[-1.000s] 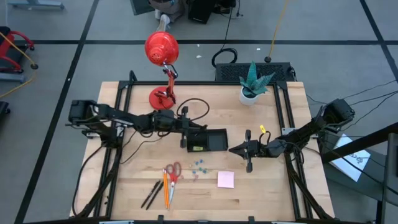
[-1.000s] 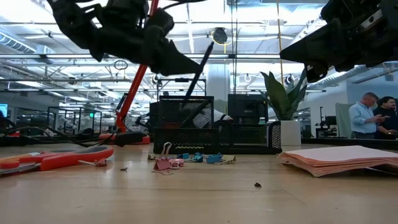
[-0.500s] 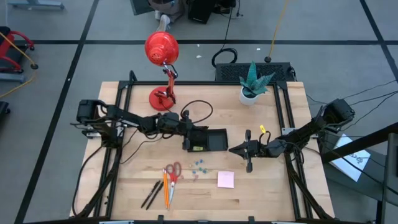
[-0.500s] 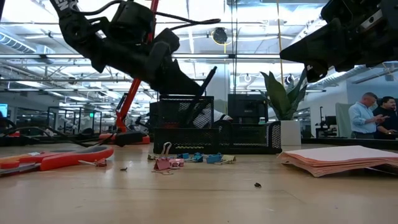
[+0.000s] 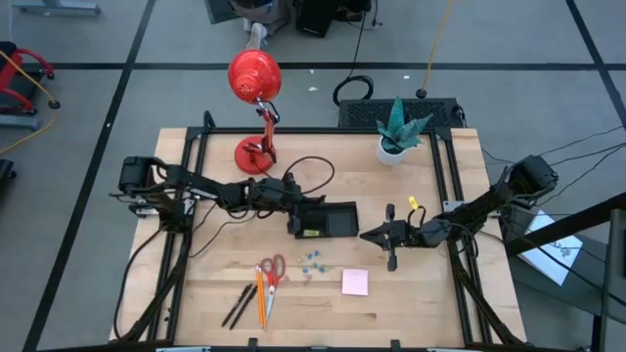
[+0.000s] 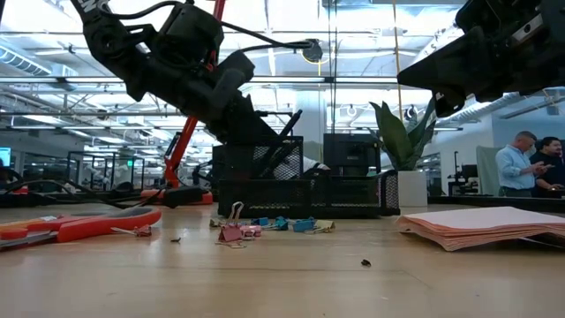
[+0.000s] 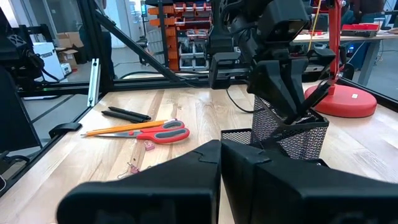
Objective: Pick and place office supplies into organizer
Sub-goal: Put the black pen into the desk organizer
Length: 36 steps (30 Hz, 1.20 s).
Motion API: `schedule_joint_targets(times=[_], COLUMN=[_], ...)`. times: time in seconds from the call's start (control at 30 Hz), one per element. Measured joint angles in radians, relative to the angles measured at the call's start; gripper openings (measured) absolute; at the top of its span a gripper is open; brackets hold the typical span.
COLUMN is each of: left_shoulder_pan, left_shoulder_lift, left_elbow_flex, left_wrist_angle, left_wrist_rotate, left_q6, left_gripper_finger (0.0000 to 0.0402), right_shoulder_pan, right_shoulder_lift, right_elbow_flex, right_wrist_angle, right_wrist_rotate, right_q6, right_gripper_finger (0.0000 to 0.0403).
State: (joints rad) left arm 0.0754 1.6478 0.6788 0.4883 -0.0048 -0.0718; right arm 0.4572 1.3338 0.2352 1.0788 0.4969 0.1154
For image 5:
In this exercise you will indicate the green plant in white pot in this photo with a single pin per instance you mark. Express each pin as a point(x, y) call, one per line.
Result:
point(393, 151)

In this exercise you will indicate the red desk lamp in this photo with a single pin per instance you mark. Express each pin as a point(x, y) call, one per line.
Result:
point(254, 75)

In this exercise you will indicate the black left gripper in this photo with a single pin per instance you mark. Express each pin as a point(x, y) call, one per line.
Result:
point(274, 191)

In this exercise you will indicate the black mesh desk organizer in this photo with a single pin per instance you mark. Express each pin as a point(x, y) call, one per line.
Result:
point(342, 222)

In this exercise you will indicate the black aluminium table frame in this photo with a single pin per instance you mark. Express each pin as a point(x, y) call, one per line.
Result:
point(195, 131)

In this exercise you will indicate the white paper sheet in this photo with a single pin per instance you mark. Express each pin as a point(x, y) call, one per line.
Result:
point(552, 249)

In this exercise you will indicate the pink sticky note pad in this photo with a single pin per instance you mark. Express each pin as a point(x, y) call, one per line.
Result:
point(355, 282)

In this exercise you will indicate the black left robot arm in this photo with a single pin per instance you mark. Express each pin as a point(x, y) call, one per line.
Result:
point(205, 183)

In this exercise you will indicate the black desk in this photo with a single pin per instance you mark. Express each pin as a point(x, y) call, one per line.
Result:
point(616, 274)

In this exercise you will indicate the orange pencil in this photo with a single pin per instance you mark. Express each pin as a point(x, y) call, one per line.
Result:
point(259, 293)
point(263, 303)

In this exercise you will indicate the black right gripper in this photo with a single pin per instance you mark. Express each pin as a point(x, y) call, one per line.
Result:
point(398, 233)

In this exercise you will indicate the person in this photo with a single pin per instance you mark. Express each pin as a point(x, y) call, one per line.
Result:
point(256, 34)

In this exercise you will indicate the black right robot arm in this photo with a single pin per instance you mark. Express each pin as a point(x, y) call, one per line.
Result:
point(489, 200)

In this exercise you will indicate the black bag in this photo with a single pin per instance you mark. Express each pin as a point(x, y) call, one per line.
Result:
point(318, 19)

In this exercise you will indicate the red and black cart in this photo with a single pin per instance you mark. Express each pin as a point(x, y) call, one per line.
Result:
point(10, 68)

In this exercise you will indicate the grey metal stand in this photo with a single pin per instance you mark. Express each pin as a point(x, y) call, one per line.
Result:
point(58, 7)

